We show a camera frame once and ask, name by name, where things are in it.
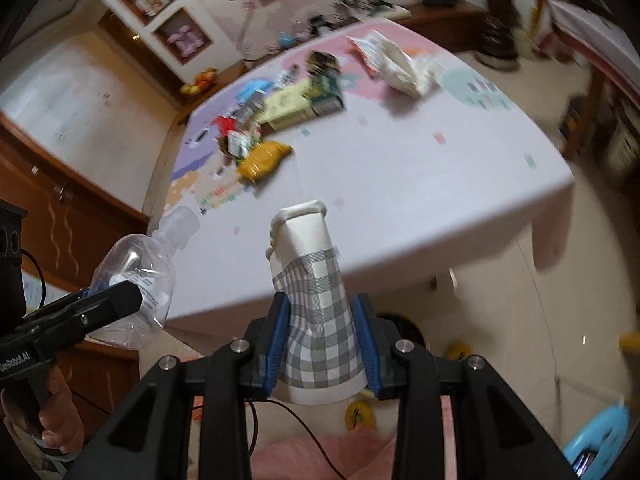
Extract blue plastic stool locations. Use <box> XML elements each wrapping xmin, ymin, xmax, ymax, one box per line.
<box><xmin>563</xmin><ymin>404</ymin><xmax>629</xmax><ymax>480</ymax></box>

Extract white set-top box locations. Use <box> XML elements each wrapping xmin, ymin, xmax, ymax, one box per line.
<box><xmin>350</xmin><ymin>4</ymin><xmax>412</xmax><ymax>22</ymax></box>

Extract yellow slipper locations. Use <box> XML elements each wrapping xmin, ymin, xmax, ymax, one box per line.
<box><xmin>344</xmin><ymin>400</ymin><xmax>376</xmax><ymax>431</ymax></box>

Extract black yellow trash bin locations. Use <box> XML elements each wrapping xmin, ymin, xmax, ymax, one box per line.
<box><xmin>378</xmin><ymin>313</ymin><xmax>427</xmax><ymax>356</ymax></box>

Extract framed photo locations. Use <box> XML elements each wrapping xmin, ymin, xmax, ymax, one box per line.
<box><xmin>134</xmin><ymin>0</ymin><xmax>170</xmax><ymax>18</ymax></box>

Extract pink dumbbells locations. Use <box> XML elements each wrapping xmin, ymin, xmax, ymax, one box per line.
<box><xmin>167</xmin><ymin>25</ymin><xmax>205</xmax><ymax>58</ymax></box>

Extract fruit bowl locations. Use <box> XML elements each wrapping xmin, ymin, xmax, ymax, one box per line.
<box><xmin>180</xmin><ymin>67</ymin><xmax>218</xmax><ymax>96</ymax></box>

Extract green white carton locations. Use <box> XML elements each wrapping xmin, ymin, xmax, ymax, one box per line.
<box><xmin>218</xmin><ymin>130</ymin><xmax>260</xmax><ymax>160</ymax></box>

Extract black gold wrapper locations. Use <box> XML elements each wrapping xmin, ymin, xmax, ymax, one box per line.
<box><xmin>305</xmin><ymin>51</ymin><xmax>341</xmax><ymax>76</ymax></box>

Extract side table with cloth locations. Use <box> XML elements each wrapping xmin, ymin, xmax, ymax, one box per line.
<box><xmin>536</xmin><ymin>0</ymin><xmax>639</xmax><ymax>159</ymax></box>

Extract silver foil wrapper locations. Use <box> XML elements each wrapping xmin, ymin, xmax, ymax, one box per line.
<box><xmin>274</xmin><ymin>64</ymin><xmax>300</xmax><ymax>88</ymax></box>

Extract blue face mask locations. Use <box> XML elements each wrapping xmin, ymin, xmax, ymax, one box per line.
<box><xmin>236</xmin><ymin>78</ymin><xmax>273</xmax><ymax>105</ymax></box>

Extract white paper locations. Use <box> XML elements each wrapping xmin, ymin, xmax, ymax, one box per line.
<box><xmin>348</xmin><ymin>30</ymin><xmax>442</xmax><ymax>99</ymax></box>

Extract grey barcode carton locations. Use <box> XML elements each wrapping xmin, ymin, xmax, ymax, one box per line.
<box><xmin>235</xmin><ymin>90</ymin><xmax>266</xmax><ymax>124</ymax></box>

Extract blue teapot ornament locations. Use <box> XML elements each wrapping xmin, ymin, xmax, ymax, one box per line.
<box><xmin>277</xmin><ymin>32</ymin><xmax>297</xmax><ymax>50</ymax></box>

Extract dark ceramic jar stack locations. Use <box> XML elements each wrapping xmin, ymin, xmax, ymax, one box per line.
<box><xmin>474</xmin><ymin>15</ymin><xmax>520</xmax><ymax>72</ymax></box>

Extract red paper box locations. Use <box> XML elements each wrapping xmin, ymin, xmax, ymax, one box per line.
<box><xmin>210</xmin><ymin>115</ymin><xmax>236</xmax><ymax>138</ymax></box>

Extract wooden tv cabinet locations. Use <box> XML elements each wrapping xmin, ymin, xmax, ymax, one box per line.
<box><xmin>172</xmin><ymin>1</ymin><xmax>490</xmax><ymax>126</ymax></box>

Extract yellow foil snack bag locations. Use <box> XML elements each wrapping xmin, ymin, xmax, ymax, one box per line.
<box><xmin>236</xmin><ymin>141</ymin><xmax>293</xmax><ymax>183</ymax></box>

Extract clear plastic bottle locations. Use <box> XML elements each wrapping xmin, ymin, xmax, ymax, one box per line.
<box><xmin>89</xmin><ymin>206</ymin><xmax>200</xmax><ymax>350</ymax></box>

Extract grey checkered paper cup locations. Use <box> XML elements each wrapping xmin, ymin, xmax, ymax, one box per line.
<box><xmin>266</xmin><ymin>200</ymin><xmax>367</xmax><ymax>405</ymax></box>

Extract yellow green chocolate box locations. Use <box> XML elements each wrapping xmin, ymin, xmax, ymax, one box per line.
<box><xmin>255</xmin><ymin>70</ymin><xmax>345</xmax><ymax>134</ymax></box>

